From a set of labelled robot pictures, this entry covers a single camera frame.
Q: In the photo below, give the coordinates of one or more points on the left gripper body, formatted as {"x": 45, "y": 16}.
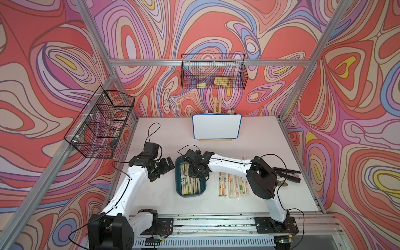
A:
{"x": 160, "y": 167}

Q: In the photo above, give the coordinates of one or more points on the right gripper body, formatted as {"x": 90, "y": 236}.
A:
{"x": 195, "y": 173}

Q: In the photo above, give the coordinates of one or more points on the teal storage box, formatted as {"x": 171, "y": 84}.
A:
{"x": 187, "y": 186}

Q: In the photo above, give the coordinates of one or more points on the red green chopstick pack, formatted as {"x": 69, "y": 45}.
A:
{"x": 231, "y": 187}

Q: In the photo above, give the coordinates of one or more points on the panda print chopstick pack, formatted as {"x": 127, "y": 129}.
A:
{"x": 243, "y": 187}

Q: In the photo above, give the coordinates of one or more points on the red print chopstick pack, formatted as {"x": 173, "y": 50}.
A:
{"x": 246, "y": 188}

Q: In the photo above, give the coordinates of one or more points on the green label chopstick pack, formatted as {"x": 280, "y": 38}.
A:
{"x": 240, "y": 186}

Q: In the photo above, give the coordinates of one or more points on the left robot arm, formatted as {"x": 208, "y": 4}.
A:
{"x": 115, "y": 228}

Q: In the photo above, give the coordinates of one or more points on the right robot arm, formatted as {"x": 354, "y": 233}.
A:
{"x": 261, "y": 177}

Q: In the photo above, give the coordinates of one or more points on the wooden easel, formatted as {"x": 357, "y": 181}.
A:
{"x": 217, "y": 106}

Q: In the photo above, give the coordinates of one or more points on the metal binder clip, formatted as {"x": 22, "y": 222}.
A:
{"x": 231, "y": 112}

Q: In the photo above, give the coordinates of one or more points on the yellow note small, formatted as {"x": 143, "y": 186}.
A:
{"x": 201, "y": 85}

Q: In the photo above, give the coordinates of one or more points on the black stapler tool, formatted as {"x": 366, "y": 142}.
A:
{"x": 291, "y": 175}

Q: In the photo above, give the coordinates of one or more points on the yellow note large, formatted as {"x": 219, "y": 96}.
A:
{"x": 221, "y": 81}

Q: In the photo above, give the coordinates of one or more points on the white board blue frame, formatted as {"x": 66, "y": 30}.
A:
{"x": 216, "y": 126}

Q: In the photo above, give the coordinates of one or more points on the black wire basket left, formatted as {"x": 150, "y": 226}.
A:
{"x": 98, "y": 129}

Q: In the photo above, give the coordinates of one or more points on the black wire basket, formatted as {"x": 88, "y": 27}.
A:
{"x": 98, "y": 129}
{"x": 204, "y": 67}

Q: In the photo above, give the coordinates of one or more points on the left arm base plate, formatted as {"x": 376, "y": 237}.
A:
{"x": 162, "y": 227}

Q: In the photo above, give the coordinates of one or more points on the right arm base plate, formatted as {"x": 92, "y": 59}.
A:
{"x": 265, "y": 225}

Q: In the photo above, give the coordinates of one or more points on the black wire basket back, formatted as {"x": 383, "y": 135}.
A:
{"x": 204, "y": 67}

